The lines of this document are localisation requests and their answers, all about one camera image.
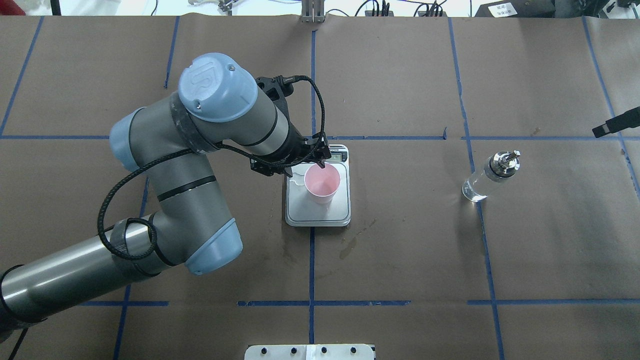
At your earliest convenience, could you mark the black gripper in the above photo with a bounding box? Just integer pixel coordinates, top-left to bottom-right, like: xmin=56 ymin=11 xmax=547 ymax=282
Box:
xmin=250 ymin=131 xmax=330 ymax=178

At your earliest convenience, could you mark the pink plastic cup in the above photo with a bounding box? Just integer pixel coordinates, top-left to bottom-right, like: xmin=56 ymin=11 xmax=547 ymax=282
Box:
xmin=303 ymin=162 xmax=341 ymax=204

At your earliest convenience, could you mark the glass sauce bottle steel cap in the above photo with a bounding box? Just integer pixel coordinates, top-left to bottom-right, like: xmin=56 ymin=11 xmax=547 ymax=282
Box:
xmin=461 ymin=150 xmax=522 ymax=203

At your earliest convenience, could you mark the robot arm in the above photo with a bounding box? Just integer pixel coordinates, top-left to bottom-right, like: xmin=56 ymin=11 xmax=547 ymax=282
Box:
xmin=1 ymin=52 xmax=330 ymax=341

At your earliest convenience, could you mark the white digital kitchen scale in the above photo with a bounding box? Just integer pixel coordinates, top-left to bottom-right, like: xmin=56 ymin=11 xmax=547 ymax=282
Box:
xmin=285 ymin=145 xmax=352 ymax=227

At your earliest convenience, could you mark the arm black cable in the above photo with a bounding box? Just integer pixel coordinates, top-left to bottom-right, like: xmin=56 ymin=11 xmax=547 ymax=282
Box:
xmin=97 ymin=75 xmax=327 ymax=261

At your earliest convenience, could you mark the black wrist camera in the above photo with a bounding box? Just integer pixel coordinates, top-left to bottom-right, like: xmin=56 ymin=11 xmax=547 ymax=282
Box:
xmin=254 ymin=75 xmax=297 ymax=119

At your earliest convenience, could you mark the aluminium frame post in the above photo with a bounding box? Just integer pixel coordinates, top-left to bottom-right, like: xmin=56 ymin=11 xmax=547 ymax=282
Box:
xmin=300 ymin=0 xmax=326 ymax=24

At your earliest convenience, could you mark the white pedestal column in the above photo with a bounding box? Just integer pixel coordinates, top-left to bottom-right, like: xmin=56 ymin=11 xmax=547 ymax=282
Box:
xmin=244 ymin=343 xmax=377 ymax=360

